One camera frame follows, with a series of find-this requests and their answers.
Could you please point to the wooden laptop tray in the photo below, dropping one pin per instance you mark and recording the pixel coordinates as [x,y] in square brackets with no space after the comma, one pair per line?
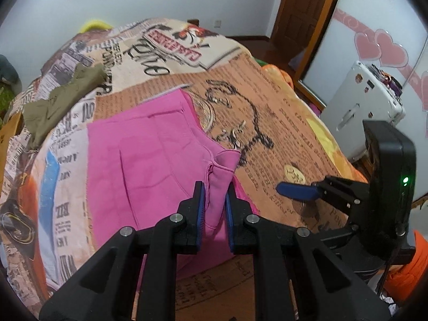
[9,134]

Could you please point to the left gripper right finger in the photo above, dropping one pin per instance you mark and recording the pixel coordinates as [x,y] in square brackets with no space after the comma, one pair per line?
[300,275]

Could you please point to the pink pants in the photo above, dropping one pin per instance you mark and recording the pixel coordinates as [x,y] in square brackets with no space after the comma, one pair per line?
[143,162]

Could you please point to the yellow headboard cushion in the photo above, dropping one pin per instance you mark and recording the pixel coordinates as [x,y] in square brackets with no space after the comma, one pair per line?
[94,25]

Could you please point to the olive green garment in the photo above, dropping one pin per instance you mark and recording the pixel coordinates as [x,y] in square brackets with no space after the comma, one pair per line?
[41,116]

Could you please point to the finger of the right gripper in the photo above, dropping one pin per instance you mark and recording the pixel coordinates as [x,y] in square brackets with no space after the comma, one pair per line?
[347,196]
[298,192]

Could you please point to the orange yellow blanket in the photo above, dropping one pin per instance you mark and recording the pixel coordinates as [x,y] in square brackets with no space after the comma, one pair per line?
[325,138]

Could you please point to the white suitcase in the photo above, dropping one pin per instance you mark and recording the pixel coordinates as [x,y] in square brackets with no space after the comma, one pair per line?
[367,93]

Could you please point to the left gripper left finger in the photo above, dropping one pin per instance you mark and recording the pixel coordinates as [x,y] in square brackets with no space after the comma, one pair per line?
[133,275]

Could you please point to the wooden door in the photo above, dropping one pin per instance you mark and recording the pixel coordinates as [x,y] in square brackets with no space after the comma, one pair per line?
[296,23]

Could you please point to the grey plush toy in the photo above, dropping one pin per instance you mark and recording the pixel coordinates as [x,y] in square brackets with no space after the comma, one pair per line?
[9,75]

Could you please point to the newspaper print bed cover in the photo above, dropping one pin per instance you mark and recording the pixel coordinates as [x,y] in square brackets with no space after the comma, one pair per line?
[46,229]

